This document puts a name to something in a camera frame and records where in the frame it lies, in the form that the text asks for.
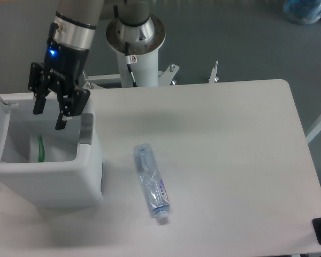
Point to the white trash can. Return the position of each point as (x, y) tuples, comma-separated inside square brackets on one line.
[(75, 183)]

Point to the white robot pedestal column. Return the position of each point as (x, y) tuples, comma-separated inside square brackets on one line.
[(137, 49)]

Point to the white pedestal base frame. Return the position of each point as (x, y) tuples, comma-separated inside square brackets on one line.
[(165, 78)]

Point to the blue plastic bag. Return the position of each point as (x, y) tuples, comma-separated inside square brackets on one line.
[(302, 12)]

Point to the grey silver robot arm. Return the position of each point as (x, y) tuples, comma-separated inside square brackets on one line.
[(69, 40)]

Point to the clear plastic bag green strip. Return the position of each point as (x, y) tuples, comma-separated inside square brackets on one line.
[(43, 148)]

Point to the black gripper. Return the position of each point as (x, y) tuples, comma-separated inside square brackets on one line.
[(60, 73)]

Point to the crushed clear plastic bottle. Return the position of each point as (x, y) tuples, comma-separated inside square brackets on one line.
[(152, 183)]

